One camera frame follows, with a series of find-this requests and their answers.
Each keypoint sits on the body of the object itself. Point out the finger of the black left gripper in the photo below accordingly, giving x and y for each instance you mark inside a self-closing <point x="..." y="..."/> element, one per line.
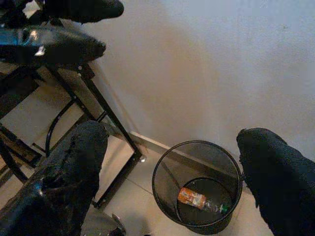
<point x="86" y="9"/>

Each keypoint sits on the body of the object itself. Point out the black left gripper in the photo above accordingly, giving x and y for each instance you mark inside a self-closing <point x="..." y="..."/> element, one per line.
<point x="9" y="52"/>

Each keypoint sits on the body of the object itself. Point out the black mesh waste bin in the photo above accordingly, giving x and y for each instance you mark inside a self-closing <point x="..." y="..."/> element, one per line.
<point x="221" y="169"/>

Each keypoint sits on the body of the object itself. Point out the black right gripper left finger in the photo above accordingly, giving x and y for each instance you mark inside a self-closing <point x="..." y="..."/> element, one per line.
<point x="64" y="182"/>

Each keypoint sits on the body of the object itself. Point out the black metal frame table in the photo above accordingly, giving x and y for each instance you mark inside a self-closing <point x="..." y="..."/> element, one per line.
<point x="118" y="123"/>

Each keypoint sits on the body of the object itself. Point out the black metal chair frame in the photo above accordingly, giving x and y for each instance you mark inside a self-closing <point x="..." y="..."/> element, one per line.
<point x="47" y="140"/>

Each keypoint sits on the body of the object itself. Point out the orange label plastic bottle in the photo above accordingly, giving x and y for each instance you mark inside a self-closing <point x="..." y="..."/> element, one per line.
<point x="192" y="196"/>

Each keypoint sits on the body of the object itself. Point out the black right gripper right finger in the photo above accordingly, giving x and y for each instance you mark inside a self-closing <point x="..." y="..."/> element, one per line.
<point x="283" y="186"/>

